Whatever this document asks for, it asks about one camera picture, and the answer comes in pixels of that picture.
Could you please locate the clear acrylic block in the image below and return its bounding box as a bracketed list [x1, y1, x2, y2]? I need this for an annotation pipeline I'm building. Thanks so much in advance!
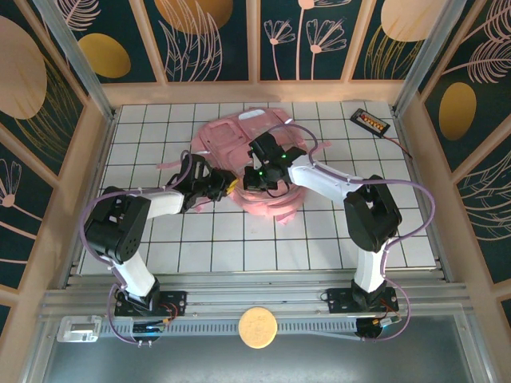
[57, 314, 102, 343]

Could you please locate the grey slotted cable duct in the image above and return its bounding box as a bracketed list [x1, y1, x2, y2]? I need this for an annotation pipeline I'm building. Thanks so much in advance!
[97, 318, 360, 341]

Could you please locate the pink school backpack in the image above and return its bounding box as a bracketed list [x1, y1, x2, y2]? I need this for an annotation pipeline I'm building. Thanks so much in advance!
[155, 106, 333, 227]

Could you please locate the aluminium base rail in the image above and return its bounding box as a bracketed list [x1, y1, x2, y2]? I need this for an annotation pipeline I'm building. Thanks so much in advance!
[39, 273, 468, 320]

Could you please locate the grey metal panel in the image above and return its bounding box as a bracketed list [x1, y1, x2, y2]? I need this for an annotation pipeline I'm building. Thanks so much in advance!
[23, 314, 492, 383]

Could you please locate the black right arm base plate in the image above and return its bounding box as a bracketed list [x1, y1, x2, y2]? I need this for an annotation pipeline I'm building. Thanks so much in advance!
[326, 286, 399, 314]

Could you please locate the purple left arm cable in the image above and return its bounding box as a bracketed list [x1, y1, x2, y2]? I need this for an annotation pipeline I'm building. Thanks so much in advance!
[79, 150, 200, 346]

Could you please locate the aluminium frame post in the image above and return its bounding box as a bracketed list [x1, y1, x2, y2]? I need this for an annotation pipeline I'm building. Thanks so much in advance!
[31, 0, 117, 120]
[392, 0, 468, 116]

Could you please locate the red and black charger wire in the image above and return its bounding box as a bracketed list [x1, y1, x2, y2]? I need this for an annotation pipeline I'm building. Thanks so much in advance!
[381, 133, 413, 159]

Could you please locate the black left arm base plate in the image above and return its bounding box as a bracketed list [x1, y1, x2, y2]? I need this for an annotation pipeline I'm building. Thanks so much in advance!
[114, 290, 188, 318]

